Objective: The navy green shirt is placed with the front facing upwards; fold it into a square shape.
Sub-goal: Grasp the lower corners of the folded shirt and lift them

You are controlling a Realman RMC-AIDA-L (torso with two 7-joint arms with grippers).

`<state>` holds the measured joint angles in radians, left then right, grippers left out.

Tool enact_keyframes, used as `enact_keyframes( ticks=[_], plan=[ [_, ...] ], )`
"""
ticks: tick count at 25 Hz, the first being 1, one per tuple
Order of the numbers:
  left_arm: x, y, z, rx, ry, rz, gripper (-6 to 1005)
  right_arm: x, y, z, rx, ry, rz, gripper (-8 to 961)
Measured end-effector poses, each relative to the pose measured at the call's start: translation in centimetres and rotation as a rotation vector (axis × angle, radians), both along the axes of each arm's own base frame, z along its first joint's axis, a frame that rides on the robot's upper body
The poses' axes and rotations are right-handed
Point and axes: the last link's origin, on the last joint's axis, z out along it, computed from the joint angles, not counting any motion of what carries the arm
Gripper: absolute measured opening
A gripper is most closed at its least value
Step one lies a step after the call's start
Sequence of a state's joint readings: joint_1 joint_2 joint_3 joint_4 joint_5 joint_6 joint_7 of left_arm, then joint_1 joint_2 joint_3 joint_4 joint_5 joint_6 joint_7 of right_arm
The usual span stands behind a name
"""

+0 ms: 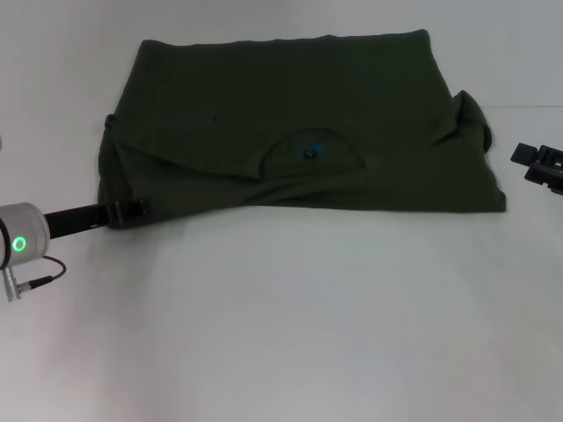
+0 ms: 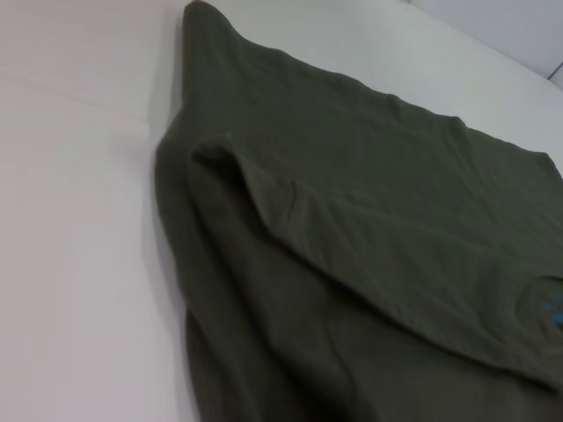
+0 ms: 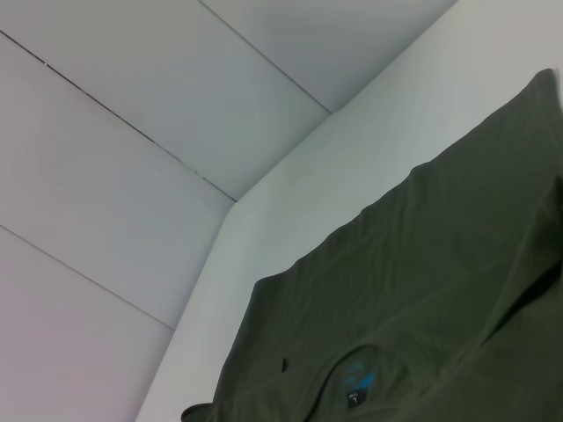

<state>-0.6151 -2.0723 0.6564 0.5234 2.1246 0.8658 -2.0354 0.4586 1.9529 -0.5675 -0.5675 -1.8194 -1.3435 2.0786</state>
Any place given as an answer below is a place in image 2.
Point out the dark green FREE t-shirt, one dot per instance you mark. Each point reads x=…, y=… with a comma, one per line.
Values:
x=352, y=198

